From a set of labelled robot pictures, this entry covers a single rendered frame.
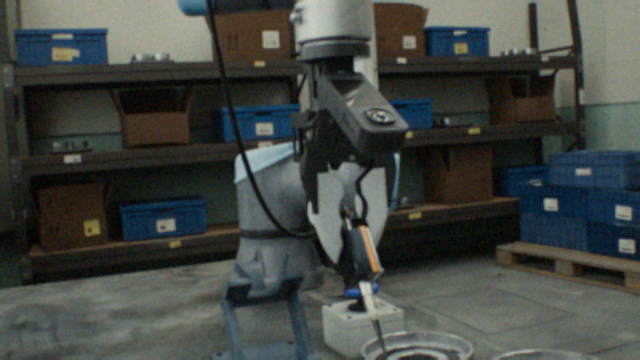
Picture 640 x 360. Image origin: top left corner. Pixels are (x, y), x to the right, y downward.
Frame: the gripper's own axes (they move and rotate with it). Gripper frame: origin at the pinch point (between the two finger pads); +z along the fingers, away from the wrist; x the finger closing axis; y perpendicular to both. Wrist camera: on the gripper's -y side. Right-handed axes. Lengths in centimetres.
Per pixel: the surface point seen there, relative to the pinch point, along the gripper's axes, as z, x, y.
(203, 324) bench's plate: 13.1, 11.9, 26.4
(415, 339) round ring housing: 9.8, -5.5, -1.6
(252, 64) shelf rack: -53, -71, 331
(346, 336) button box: 10.4, -0.3, 4.6
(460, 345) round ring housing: 9.7, -8.2, -5.7
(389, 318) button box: 9.2, -5.5, 4.7
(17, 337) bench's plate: 13, 36, 32
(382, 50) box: -61, -163, 343
